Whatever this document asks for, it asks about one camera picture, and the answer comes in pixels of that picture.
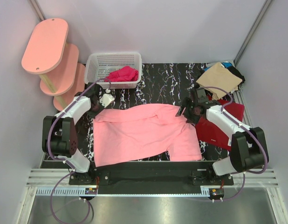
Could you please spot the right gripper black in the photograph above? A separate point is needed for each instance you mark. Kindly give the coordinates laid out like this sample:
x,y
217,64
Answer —
x,y
191,119

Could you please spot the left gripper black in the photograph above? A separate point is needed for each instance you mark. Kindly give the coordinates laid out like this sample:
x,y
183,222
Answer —
x,y
93,115

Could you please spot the light pink t shirt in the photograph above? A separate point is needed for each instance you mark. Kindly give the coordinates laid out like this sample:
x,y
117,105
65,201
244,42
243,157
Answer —
x,y
143,131

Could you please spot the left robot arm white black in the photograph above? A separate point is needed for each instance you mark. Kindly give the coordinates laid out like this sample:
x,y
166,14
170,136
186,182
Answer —
x,y
59,136

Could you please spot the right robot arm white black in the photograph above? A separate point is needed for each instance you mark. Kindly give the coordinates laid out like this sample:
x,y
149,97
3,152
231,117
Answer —
x,y
248,145

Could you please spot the red plastic folding board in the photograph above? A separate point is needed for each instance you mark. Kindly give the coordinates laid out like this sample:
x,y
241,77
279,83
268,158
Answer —
x,y
210,133

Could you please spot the magenta t shirt in basket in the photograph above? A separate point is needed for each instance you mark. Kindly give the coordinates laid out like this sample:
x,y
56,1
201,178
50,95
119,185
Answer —
x,y
125,74

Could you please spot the white plastic laundry basket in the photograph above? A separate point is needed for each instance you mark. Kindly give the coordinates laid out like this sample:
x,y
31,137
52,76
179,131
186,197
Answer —
x,y
100,65

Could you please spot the beige folded t shirt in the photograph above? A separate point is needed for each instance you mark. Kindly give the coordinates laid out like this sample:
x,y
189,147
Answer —
x,y
221,77

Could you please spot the blue folded garment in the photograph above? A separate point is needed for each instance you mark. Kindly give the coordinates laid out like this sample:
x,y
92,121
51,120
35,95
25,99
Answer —
x,y
225,64

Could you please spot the black folded garment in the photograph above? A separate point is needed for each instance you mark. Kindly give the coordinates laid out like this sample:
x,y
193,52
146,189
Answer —
x,y
235,72

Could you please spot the pink three tier shelf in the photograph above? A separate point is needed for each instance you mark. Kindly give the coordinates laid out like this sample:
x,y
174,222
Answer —
x,y
49,56

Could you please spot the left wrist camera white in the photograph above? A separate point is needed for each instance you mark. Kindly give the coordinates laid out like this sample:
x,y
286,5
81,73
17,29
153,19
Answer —
x,y
107,98

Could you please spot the aluminium frame rail front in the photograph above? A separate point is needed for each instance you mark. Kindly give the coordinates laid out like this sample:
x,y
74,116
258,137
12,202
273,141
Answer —
x,y
56,182

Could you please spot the left corner aluminium post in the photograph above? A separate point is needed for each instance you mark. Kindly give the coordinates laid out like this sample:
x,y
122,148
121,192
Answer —
x,y
37,9

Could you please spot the corner aluminium post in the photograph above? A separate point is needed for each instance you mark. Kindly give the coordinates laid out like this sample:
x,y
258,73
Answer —
x,y
37,9
259,18

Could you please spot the right corner aluminium post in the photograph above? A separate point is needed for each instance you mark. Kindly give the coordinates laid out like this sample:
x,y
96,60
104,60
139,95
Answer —
x,y
259,18

